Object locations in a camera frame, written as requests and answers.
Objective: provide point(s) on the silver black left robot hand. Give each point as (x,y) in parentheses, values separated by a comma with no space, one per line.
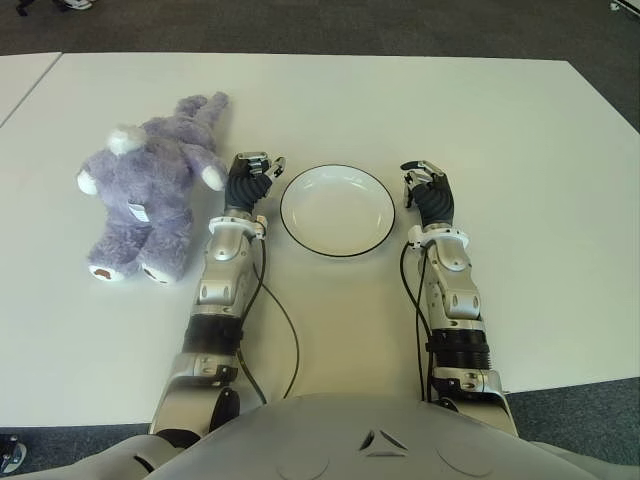
(245,190)

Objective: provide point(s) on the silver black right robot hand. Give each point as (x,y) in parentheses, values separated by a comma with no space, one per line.
(435,200)

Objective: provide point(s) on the purple plush bunny doll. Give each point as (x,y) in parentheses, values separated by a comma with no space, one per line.
(145,190)

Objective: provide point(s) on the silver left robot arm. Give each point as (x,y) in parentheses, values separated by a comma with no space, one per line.
(220,290)

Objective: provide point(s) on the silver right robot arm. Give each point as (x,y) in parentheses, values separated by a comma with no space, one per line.
(455,295)

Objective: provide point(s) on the white plate with black rim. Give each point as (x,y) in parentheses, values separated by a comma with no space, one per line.
(340,215)

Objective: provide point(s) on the white sneaker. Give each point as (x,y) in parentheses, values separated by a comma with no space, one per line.
(80,4)

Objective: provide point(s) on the white neighbouring table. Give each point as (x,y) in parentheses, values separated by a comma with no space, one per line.
(20,80)

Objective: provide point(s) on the grey robot torso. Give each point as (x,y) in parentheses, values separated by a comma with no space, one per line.
(350,440)

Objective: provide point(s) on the white background object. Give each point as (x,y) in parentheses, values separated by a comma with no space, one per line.
(627,4)

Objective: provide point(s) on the grey caster base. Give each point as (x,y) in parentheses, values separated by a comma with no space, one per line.
(12,452)

